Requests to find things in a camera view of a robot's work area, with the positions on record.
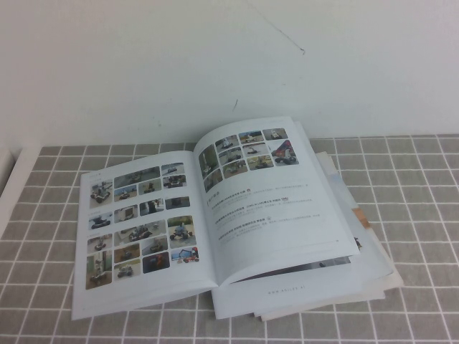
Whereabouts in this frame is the white picture book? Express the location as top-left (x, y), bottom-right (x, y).
top-left (70, 115), bottom-right (361, 323)

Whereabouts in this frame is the white booklet with web address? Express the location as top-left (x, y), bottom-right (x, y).
top-left (210, 120), bottom-right (394, 320)

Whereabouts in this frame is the booklet with wood-coloured picture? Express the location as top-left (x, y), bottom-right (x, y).
top-left (315, 150), bottom-right (404, 290)

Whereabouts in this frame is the cream booklet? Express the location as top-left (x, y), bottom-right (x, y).
top-left (252, 275), bottom-right (404, 323)

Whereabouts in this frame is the grey checkered tablecloth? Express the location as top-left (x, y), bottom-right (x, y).
top-left (0, 132), bottom-right (459, 344)

